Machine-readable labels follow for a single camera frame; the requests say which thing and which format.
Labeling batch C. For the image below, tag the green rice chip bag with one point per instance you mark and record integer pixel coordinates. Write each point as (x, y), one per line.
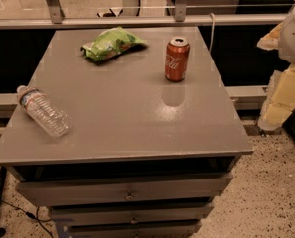
(111, 43)

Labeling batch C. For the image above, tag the metal window rail frame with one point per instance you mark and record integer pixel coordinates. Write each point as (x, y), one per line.
(77, 14)

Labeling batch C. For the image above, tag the clear plastic water bottle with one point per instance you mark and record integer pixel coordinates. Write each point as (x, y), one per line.
(39, 107)

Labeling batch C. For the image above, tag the grey drawer cabinet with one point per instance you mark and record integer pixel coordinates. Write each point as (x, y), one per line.
(144, 156)

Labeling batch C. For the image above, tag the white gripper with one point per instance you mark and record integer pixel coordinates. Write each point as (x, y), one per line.
(294, 37)

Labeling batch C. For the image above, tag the orange cola can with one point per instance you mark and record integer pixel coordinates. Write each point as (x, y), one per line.
(176, 60)

